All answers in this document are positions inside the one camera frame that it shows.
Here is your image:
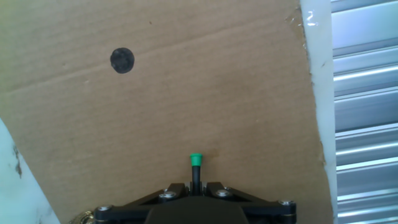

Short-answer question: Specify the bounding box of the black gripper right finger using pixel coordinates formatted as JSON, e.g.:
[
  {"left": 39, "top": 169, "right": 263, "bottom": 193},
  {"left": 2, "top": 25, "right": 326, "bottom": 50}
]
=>
[{"left": 202, "top": 182, "right": 298, "bottom": 224}]

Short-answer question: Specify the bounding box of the black screwdriver green cap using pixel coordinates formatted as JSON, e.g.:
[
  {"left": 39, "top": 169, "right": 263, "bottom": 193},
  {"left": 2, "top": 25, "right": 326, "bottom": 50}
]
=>
[{"left": 189, "top": 152, "right": 204, "bottom": 196}]

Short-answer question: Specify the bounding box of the black round dot mark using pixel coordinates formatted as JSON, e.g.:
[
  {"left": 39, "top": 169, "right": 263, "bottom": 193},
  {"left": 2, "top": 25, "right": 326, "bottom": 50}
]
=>
[{"left": 109, "top": 47, "right": 136, "bottom": 75}]

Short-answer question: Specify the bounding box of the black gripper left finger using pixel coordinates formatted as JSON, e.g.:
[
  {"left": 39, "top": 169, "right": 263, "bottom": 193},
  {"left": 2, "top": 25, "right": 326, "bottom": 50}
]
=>
[{"left": 95, "top": 182, "right": 191, "bottom": 224}]

